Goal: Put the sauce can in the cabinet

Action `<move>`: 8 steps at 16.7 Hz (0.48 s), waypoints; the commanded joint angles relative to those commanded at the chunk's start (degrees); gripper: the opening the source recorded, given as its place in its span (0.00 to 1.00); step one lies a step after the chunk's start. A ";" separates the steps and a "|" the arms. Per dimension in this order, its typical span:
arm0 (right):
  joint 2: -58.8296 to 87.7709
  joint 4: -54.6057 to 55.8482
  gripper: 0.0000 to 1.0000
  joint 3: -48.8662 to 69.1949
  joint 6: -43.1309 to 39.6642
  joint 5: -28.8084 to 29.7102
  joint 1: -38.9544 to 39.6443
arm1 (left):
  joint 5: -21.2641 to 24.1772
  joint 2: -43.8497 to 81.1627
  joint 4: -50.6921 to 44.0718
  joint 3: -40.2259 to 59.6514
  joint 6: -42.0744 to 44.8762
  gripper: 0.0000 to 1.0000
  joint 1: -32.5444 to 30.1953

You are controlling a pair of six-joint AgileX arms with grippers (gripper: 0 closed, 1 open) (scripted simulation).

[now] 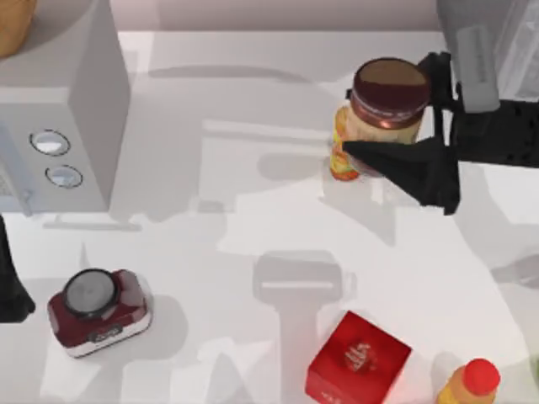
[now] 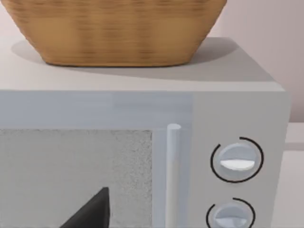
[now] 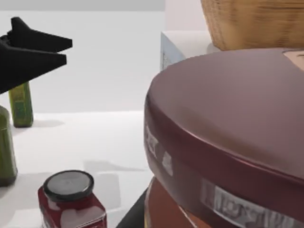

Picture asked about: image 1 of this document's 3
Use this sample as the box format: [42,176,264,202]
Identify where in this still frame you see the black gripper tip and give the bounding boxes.
[0,214,37,325]

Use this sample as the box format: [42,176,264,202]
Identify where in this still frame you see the woven wooden basket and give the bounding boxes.
[0,0,39,59]

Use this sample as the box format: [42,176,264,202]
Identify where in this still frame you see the red kitchen scale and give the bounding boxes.
[46,268,153,359]

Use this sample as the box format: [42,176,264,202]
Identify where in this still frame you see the orange bottle with red cap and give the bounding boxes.
[435,358,502,404]

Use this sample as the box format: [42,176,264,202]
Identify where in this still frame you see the microwave knob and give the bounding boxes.
[29,130,72,157]
[45,164,84,188]

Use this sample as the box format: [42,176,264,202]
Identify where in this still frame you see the red box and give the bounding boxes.
[305,310,413,404]

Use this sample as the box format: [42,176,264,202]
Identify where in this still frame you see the pale microwave oven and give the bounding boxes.
[0,0,130,218]

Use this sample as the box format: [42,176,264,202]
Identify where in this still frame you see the jar with dark red lid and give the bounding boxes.
[328,57,433,183]

